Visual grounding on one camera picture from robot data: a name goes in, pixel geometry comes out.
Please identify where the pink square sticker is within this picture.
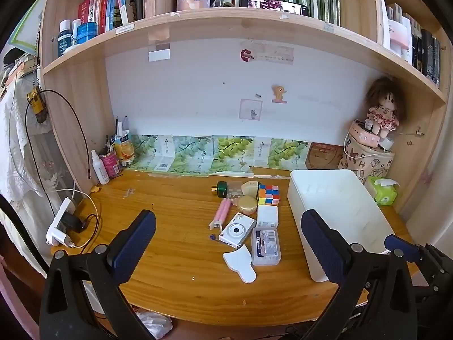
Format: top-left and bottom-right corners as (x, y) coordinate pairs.
(240, 98), (263, 121)

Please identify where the row of dark books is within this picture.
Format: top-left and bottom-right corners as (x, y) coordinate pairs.
(384, 0), (443, 89)

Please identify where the black charger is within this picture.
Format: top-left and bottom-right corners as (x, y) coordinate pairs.
(58, 212), (87, 234)

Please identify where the dark teal bottle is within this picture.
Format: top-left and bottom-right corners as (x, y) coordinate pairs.
(57, 19), (74, 58)

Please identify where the blue jar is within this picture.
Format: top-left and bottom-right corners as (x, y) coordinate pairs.
(76, 22), (98, 45)

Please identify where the black patterned case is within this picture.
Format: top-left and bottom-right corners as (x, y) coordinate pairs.
(241, 0), (310, 16)

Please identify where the letter printed fabric bag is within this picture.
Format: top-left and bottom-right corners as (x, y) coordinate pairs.
(338, 133), (394, 185)

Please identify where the white plastic bag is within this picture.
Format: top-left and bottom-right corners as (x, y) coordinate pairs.
(134, 308), (174, 339)

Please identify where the orange juice carton holder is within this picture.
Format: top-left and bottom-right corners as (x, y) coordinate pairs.
(114, 131), (136, 166)

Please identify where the white spray bottle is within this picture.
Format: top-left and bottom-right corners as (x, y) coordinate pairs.
(91, 150), (110, 185)

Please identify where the colourful puzzle cube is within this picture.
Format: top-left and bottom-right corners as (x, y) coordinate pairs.
(257, 184), (280, 207)

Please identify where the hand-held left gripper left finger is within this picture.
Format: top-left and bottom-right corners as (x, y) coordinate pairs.
(39, 210), (157, 340)

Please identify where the pink round box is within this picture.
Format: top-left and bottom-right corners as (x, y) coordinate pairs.
(349, 120), (381, 147)

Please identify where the white power strip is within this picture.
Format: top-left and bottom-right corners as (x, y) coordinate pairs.
(46, 198), (76, 247)

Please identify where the yellow toy car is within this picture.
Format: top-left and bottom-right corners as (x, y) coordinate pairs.
(26, 90), (48, 124)

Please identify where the brown printed cardboard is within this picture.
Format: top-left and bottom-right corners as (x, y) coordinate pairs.
(306, 143), (345, 171)

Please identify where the row of colourful books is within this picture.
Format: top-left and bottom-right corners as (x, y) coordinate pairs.
(78, 0), (144, 34)

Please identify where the white compact camera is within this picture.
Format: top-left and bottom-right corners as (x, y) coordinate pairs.
(219, 212), (257, 249)

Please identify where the black cable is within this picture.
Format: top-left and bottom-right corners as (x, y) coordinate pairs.
(24, 90), (92, 197)

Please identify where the red sticker strip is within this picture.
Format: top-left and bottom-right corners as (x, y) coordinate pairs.
(240, 48), (294, 65)

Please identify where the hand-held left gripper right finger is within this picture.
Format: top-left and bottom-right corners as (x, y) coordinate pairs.
(301, 210), (418, 340)

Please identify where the green tissue pack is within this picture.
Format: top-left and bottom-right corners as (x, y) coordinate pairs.
(365, 176), (399, 206)

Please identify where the round peach compact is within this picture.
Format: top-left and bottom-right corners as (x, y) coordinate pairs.
(237, 195), (258, 215)

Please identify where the white square box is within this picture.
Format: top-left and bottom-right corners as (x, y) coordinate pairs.
(256, 204), (279, 228)

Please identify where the white plastic storage bin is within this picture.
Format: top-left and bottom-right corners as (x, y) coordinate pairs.
(287, 169), (396, 283)

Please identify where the pink can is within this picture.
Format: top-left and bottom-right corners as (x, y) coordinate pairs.
(98, 150), (123, 179)

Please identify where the small clear plastic box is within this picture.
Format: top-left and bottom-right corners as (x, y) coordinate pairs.
(226, 181), (245, 199)

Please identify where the white lace curtain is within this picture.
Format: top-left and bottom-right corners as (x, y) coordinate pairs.
(0, 74), (75, 206)

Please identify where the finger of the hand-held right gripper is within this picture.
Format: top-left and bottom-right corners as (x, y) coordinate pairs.
(384, 234), (447, 284)

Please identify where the brown haired rag doll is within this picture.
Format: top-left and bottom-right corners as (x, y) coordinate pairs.
(364, 76), (406, 139)

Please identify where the white charging cable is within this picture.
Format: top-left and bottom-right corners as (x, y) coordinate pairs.
(343, 133), (381, 160)

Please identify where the clear labelled plastic box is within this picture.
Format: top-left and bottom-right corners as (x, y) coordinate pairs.
(251, 227), (282, 267)

